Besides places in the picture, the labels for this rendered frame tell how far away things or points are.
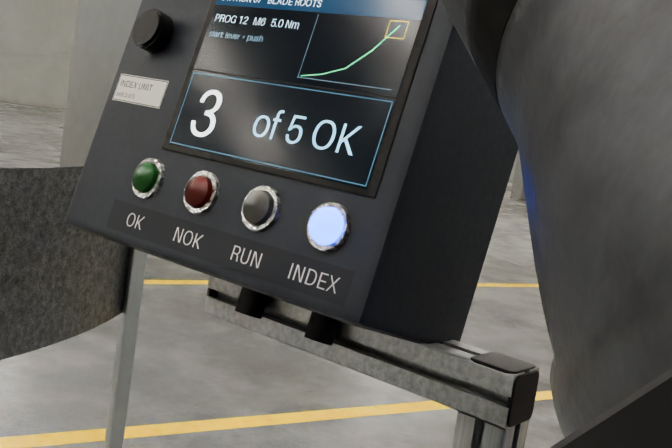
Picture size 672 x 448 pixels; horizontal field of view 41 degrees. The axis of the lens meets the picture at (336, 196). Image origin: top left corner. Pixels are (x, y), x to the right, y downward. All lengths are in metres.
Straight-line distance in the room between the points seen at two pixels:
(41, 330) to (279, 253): 1.61
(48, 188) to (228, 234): 1.48
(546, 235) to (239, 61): 0.42
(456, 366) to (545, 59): 0.36
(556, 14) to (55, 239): 1.91
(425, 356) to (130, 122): 0.25
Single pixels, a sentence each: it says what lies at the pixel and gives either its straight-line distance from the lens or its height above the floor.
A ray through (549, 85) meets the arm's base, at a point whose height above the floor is 1.19.
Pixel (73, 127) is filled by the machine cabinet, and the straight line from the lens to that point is 7.47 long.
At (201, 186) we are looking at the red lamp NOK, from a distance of 0.54.
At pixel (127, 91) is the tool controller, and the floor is 1.17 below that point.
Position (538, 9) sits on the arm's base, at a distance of 0.17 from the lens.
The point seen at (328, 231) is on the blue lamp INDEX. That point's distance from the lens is 0.47.
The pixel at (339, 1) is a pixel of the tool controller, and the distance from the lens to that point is 0.53.
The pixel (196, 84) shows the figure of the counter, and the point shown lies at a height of 1.18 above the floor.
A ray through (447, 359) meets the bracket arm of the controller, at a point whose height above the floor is 1.05.
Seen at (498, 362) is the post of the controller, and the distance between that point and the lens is 0.50.
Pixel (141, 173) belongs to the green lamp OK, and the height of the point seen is 1.12.
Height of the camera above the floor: 1.18
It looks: 6 degrees down
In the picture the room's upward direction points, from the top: 9 degrees clockwise
